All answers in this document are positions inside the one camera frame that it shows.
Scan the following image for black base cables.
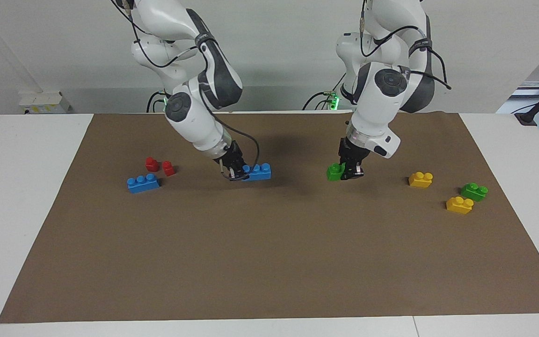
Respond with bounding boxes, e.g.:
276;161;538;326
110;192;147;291
302;70;348;111
146;90;167;113

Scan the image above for black forearm strap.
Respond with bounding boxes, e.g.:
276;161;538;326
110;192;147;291
194;30;220;48
407;38;434;53

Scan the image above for black right base cables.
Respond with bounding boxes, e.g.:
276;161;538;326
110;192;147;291
146;90;167;113

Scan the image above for brown paper table mat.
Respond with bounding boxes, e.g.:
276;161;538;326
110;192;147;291
0;111;539;324

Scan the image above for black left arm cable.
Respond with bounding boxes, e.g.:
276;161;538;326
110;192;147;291
358;0;452;90

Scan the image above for yellow two-stud toy brick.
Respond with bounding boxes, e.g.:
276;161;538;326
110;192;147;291
408;171;434;189
446;196;474;215

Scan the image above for black left base cables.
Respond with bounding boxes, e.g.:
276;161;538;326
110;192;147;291
302;70;348;111

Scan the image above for blue three-stud toy brick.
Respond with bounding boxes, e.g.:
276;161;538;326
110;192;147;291
127;174;161;194
243;162;272;182

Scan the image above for white wall socket box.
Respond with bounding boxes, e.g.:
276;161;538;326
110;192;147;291
18;91;71;115

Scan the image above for black left forearm strap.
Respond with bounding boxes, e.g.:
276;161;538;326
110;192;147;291
407;38;434;53

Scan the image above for green two-stud toy brick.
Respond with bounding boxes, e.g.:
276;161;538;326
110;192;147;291
460;182;489;202
326;162;348;182

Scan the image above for black right forearm strap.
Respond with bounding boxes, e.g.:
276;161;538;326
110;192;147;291
194;30;220;48

